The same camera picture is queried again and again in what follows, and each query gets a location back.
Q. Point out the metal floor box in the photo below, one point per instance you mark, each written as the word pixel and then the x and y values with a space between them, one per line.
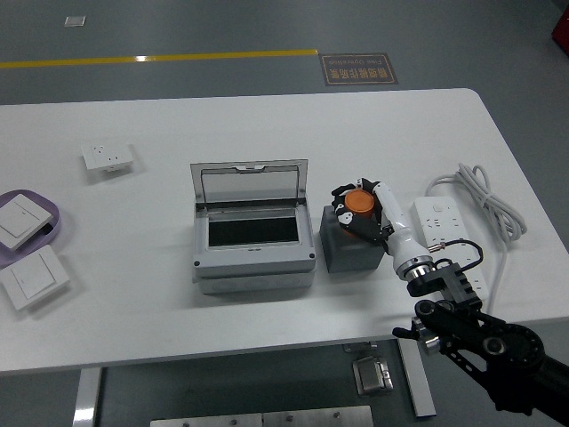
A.
pixel 371 376

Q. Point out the grey cube with round hole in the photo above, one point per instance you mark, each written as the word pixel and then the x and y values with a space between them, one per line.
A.
pixel 351 258

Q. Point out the metal bracket under table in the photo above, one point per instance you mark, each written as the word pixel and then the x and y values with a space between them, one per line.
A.
pixel 360 347

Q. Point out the white wall socket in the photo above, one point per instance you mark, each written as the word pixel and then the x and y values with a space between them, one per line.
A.
pixel 106 155

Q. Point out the yellow floor tape line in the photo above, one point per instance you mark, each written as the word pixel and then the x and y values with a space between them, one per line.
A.
pixel 178 58

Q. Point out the orange cylinder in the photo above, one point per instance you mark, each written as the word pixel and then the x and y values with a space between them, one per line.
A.
pixel 360 202

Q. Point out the purple tray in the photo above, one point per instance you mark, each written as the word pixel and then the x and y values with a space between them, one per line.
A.
pixel 53 224

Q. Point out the white power strip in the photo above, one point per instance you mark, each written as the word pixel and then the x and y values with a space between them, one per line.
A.
pixel 438 222

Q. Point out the white table leg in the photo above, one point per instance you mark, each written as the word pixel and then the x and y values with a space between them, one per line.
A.
pixel 420 382
pixel 86 400

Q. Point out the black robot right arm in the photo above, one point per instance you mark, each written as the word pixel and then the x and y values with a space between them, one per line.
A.
pixel 498 344

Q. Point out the white wall switch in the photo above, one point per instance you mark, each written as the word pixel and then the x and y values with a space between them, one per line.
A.
pixel 33 278
pixel 22 220

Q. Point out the small silver floor plate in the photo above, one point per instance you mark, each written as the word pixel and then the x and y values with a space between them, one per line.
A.
pixel 74 21

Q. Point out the grey junction box clear lid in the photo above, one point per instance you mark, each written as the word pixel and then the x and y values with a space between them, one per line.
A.
pixel 253 262

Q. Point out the brown floor sign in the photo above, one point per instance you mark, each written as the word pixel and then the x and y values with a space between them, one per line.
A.
pixel 358 69

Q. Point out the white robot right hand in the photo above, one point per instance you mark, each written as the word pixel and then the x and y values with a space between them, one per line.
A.
pixel 402 249

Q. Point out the red object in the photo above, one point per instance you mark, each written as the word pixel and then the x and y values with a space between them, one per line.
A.
pixel 561 29

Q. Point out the steel base plate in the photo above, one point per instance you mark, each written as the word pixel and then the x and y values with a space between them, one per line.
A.
pixel 206 420
pixel 318 417

